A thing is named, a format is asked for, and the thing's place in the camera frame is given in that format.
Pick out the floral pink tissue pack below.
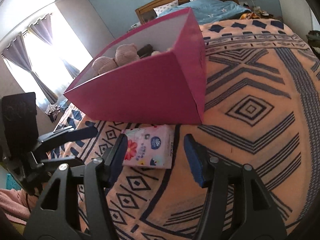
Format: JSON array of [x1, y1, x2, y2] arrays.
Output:
[[123, 125, 174, 169]]

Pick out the pink knitted plush bear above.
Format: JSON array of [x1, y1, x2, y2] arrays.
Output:
[[92, 44, 140, 75]]

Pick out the cream plush bear keychain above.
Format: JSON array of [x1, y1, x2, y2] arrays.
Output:
[[151, 48, 172, 56]]

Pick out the pink sleeve left forearm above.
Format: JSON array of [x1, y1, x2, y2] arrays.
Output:
[[0, 189, 38, 225]]

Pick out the left grey curtain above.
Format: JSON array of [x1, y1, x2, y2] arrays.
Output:
[[2, 33, 58, 104]]

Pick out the grey curtain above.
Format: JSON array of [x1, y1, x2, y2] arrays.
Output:
[[2, 33, 58, 104], [27, 14, 80, 79]]

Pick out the light blue duvet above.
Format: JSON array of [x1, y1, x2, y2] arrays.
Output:
[[157, 0, 251, 25]]

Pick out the right grey curtain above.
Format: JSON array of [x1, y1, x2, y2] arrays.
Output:
[[27, 14, 80, 79]]

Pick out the yellow bag on bed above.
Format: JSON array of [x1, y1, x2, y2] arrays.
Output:
[[240, 12, 260, 20]]

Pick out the left white patterned pillow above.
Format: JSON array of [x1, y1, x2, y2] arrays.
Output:
[[153, 0, 178, 16]]

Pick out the bedside table with clutter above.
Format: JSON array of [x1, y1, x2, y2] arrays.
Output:
[[241, 2, 283, 22]]

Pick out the dark bag on floor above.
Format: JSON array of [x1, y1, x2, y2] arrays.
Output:
[[306, 30, 320, 54]]

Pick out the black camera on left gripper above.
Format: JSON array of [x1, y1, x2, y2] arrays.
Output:
[[1, 92, 39, 158]]

